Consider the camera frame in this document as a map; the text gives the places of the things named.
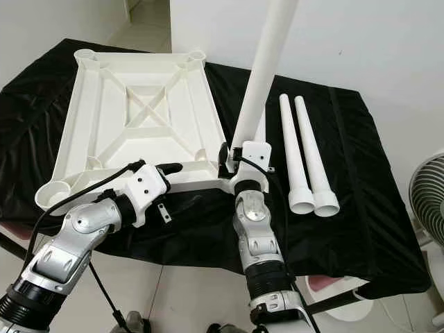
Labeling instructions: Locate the red plastic stool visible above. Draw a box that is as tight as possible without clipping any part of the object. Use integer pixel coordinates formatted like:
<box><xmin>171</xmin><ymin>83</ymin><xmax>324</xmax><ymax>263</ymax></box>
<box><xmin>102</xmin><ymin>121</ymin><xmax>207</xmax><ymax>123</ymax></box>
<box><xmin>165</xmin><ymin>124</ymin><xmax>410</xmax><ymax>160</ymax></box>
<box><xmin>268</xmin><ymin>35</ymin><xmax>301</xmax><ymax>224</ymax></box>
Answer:
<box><xmin>0</xmin><ymin>222</ymin><xmax>35</xmax><ymax>244</ymax></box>

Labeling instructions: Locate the white round plastic object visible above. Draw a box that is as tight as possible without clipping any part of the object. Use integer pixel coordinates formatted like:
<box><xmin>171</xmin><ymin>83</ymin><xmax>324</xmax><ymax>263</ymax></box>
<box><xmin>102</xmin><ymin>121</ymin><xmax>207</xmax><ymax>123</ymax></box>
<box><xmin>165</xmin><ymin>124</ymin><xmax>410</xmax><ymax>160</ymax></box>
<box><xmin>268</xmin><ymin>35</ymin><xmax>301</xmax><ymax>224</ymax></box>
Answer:
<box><xmin>333</xmin><ymin>276</ymin><xmax>374</xmax><ymax>300</ymax></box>

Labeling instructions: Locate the black tablecloth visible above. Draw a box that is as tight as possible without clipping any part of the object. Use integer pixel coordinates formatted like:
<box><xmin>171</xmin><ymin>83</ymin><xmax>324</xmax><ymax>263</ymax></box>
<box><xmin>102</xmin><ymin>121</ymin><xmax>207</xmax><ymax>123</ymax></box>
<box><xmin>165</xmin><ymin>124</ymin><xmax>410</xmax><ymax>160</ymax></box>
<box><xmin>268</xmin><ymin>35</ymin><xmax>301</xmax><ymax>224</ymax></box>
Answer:
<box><xmin>0</xmin><ymin>38</ymin><xmax>432</xmax><ymax>299</ymax></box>

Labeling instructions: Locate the grey robot left foot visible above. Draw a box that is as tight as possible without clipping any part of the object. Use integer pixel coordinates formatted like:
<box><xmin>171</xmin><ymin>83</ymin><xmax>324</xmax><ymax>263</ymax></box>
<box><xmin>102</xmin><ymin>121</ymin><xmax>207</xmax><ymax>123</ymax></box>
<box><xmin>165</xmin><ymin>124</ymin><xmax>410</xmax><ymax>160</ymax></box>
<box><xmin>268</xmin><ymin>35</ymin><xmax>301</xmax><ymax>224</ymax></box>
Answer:
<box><xmin>120</xmin><ymin>313</ymin><xmax>147</xmax><ymax>333</ymax></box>

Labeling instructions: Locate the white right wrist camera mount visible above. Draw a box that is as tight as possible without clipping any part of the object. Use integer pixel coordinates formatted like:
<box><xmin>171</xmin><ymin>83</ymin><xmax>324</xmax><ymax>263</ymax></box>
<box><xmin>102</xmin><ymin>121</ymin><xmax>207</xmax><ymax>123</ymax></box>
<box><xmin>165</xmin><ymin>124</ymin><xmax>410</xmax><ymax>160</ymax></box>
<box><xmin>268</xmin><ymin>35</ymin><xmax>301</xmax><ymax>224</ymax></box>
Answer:
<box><xmin>232</xmin><ymin>141</ymin><xmax>273</xmax><ymax>194</ymax></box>

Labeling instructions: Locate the white plastic table top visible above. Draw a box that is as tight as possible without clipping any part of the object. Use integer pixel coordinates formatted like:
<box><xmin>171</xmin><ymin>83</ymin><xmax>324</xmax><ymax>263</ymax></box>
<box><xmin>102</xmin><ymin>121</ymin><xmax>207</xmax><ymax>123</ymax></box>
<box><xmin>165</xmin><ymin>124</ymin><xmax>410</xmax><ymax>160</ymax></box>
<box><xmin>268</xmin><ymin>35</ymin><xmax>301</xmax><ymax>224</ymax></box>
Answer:
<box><xmin>35</xmin><ymin>47</ymin><xmax>250</xmax><ymax>216</ymax></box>

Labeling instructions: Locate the white plastic table leg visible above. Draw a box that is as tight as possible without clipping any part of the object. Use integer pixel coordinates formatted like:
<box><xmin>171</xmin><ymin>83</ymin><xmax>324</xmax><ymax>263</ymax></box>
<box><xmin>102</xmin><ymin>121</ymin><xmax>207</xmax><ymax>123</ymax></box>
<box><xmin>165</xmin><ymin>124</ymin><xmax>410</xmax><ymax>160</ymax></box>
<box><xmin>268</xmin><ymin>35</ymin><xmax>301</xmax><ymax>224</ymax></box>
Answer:
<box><xmin>294</xmin><ymin>96</ymin><xmax>341</xmax><ymax>217</ymax></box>
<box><xmin>230</xmin><ymin>0</ymin><xmax>300</xmax><ymax>157</ymax></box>
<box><xmin>279</xmin><ymin>94</ymin><xmax>316</xmax><ymax>214</ymax></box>
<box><xmin>255</xmin><ymin>108</ymin><xmax>270</xmax><ymax>146</ymax></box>

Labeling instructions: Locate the pink plastic object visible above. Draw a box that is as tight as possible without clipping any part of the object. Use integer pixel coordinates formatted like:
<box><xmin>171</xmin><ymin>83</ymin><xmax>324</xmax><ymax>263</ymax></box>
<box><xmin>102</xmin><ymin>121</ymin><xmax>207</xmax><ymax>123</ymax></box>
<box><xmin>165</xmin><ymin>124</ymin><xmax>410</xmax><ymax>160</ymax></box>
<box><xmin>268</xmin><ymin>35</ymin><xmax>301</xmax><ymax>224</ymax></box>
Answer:
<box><xmin>309</xmin><ymin>275</ymin><xmax>339</xmax><ymax>292</ymax></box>

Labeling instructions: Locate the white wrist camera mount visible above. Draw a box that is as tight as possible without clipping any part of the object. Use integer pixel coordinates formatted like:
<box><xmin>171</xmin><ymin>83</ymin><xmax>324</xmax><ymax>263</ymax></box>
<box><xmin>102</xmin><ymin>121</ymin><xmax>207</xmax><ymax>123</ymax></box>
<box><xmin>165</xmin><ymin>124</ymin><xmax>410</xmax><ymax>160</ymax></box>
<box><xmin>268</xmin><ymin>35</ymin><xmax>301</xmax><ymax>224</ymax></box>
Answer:
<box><xmin>232</xmin><ymin>141</ymin><xmax>273</xmax><ymax>194</ymax></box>
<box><xmin>121</xmin><ymin>165</ymin><xmax>171</xmax><ymax>228</ymax></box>

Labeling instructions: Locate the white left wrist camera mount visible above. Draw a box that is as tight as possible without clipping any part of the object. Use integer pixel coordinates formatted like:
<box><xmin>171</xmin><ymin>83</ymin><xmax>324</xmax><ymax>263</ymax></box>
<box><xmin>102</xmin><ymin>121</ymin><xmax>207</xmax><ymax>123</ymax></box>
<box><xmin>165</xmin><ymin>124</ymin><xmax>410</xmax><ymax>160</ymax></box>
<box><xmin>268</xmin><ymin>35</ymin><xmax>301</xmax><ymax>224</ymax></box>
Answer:
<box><xmin>121</xmin><ymin>165</ymin><xmax>171</xmax><ymax>228</ymax></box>

